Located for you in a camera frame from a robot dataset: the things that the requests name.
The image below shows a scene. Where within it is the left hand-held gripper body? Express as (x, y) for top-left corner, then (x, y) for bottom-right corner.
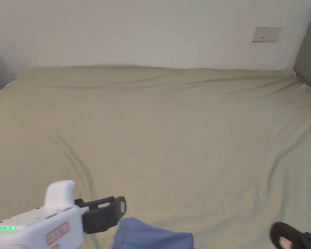
(0, 180), (85, 249)

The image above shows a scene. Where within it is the blue garment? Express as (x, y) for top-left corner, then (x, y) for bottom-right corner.
(112, 217), (195, 249)

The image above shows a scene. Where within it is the bed with pale green sheet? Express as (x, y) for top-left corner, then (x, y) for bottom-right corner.
(0, 65), (311, 249)

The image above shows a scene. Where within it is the grey padded headboard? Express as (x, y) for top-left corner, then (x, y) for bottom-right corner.
(292, 0), (311, 95)

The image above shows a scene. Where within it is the white wall switch plate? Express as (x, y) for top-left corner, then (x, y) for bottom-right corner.
(251, 27), (282, 43)

